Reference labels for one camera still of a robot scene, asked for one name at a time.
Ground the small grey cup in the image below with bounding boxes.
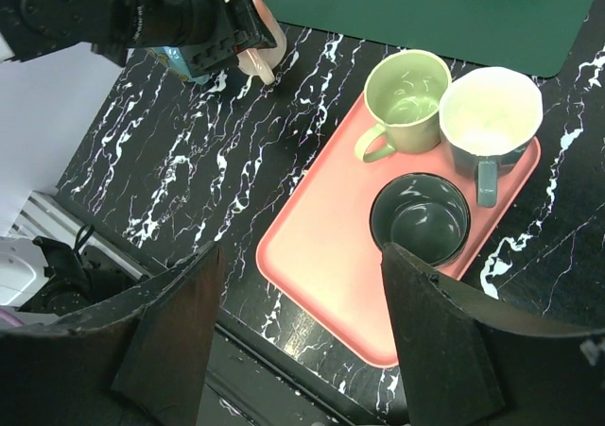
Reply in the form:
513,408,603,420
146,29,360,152
369,173,471,267

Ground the pink plastic tray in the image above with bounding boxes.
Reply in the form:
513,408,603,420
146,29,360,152
256,98,541,368

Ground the dark green mat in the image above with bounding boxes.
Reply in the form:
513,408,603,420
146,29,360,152
265,0,594,77

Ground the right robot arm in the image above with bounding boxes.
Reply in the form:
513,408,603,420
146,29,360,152
1,237,604,425

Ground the pink mug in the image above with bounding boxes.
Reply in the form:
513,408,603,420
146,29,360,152
237,0,287,85

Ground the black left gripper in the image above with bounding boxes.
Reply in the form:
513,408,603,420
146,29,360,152
94,0,276,76

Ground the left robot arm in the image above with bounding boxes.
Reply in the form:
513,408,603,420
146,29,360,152
1,0,277,77

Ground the light green mug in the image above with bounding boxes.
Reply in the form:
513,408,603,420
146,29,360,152
354,49,452,163

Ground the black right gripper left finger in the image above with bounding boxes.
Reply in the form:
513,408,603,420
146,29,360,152
1,243,224,425

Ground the grey faceted mug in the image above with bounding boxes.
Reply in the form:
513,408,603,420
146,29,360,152
439,67,544,208

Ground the blue patterned mug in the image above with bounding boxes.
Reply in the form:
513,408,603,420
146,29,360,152
146,46,210,85

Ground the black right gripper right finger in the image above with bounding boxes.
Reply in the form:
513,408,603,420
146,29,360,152
381,244,604,425

